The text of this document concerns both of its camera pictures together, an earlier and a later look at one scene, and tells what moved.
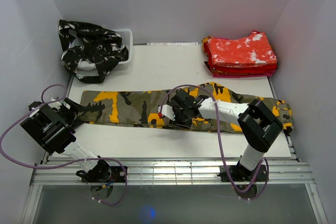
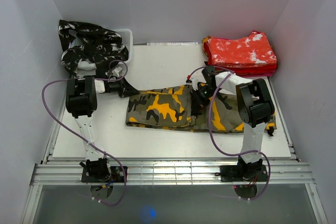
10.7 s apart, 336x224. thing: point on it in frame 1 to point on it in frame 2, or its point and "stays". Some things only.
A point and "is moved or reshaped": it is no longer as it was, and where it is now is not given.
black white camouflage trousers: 85,41 stays
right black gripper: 188,124 to 198,104
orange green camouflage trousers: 139,107 is moved or reshaped
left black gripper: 74,110 to 128,90
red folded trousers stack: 248,56 stays
